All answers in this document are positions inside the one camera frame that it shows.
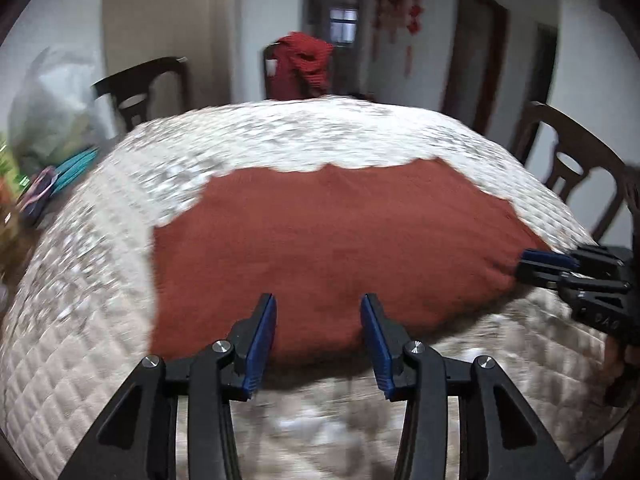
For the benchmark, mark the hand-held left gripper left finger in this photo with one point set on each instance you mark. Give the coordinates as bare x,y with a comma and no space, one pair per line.
260,340

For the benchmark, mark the quilted floral cream blanket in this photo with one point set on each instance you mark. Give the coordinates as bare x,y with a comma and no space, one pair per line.
90,285

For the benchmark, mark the red checked garment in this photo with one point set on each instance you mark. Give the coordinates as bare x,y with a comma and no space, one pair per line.
300,60

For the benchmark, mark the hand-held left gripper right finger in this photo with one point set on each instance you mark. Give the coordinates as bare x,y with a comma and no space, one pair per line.
377,345

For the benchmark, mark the doorway with window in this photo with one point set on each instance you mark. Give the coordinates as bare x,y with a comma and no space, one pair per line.
342,25

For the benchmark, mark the pink and blue pouch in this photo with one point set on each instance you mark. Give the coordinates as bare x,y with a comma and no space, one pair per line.
40,192

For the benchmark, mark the white plastic bag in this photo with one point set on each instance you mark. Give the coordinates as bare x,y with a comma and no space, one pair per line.
50,105

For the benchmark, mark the dark wooden door frame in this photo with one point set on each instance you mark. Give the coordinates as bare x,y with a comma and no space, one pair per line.
495,60

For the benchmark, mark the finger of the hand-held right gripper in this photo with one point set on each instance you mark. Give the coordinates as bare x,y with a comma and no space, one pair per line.
540,275
547,259

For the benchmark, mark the narrow dark door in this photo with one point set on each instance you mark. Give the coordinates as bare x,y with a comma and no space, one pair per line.
542,65

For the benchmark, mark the rust red knit sweater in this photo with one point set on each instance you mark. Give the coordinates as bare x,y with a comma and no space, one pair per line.
325,240

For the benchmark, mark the person's right hand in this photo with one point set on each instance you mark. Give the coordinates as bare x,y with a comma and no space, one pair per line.
615,370

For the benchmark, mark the teal woven mat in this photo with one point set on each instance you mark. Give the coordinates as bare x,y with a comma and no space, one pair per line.
75,167

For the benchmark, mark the beige wardrobe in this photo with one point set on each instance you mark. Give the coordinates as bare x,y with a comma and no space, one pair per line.
165,10

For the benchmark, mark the green printed packet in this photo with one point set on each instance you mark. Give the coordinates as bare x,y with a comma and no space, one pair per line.
10,165

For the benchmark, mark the long red knot ornament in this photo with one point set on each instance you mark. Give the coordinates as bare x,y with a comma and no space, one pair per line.
415,10

